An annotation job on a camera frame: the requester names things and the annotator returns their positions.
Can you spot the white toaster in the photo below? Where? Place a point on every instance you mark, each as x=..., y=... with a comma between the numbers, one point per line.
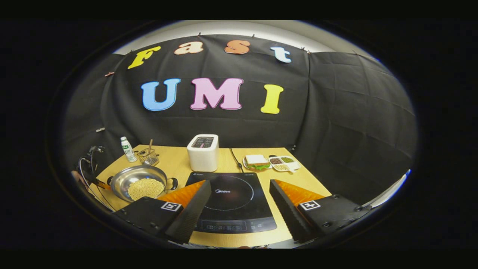
x=202, y=158

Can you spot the white drink bottle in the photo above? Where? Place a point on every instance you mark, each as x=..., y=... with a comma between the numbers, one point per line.
x=129, y=151

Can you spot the black induction cooktop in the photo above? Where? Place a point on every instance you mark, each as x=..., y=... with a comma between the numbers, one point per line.
x=235, y=201

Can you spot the white sandwich plate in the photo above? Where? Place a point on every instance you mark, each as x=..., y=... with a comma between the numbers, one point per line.
x=244, y=164

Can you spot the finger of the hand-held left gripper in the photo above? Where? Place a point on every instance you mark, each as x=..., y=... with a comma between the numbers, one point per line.
x=104, y=184

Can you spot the black backdrop cloth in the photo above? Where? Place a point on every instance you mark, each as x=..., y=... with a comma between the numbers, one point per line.
x=336, y=130

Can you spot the divided white dish of beans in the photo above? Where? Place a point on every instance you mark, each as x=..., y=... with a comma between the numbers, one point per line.
x=283, y=163

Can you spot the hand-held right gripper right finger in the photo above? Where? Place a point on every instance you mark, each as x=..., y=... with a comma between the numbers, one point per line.
x=289, y=215

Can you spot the sandwich with lettuce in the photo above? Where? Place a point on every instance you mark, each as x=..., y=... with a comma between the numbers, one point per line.
x=257, y=160

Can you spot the pile of soybeans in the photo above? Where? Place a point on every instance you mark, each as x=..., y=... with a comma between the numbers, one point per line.
x=145, y=188

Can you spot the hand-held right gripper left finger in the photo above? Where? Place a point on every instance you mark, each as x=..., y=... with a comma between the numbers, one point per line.
x=192, y=216

